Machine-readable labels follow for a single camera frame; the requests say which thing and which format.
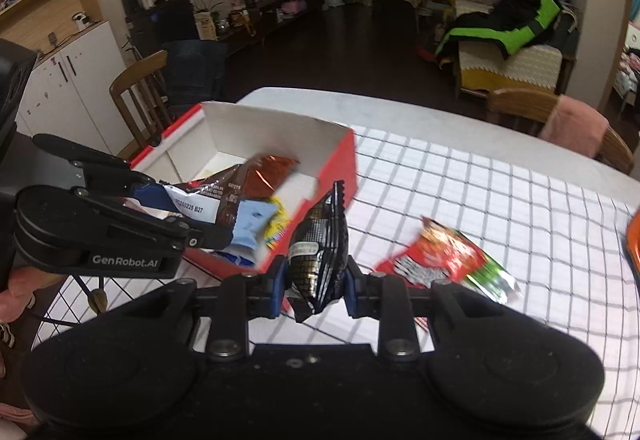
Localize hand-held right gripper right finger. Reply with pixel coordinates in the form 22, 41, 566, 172
344, 255, 482, 364

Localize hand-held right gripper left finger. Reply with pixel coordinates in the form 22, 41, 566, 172
150, 256, 290, 362

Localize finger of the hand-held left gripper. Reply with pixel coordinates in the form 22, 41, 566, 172
31, 134, 176, 217
75, 192, 236, 251

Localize black snack packet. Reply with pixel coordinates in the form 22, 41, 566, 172
282, 181, 350, 323

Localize light blue snack packet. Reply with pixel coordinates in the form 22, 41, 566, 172
220, 199, 279, 267

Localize red snack packet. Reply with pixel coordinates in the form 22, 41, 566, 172
374, 215, 521, 305

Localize brown snack packet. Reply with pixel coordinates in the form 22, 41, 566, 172
164, 153, 301, 229

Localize red white cardboard box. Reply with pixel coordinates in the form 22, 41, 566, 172
129, 100, 359, 281

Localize person's left forearm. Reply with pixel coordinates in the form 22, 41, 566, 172
0, 265, 37, 351

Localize yellow cartoon snack packet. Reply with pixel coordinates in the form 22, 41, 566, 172
266, 199, 292, 251

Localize wooden chair with jeans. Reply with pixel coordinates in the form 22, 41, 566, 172
109, 50, 174, 161

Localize white cabinet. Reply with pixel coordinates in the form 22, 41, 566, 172
15, 20, 127, 161

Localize blue jeans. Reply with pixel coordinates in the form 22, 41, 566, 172
162, 40, 229, 109

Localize white checked tablecloth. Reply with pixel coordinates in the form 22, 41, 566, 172
30, 125, 640, 440

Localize black cabinet with appliances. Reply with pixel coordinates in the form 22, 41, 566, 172
117, 0, 194, 56

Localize dark television cabinet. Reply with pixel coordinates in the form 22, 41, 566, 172
195, 0, 327, 46

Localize wooden chair with towel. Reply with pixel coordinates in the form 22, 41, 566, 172
487, 88, 635, 177

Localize pink towel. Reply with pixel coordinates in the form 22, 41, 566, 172
539, 94, 610, 159

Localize sofa with yellow white cover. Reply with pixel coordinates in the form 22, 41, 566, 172
452, 38, 577, 99

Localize orange grey container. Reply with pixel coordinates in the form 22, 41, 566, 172
622, 209, 640, 277

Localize black green jacket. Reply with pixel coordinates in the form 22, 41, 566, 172
434, 0, 564, 70

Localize clothes pile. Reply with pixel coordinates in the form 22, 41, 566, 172
617, 47, 640, 94

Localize black cord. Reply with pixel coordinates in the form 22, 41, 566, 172
45, 274, 108, 327

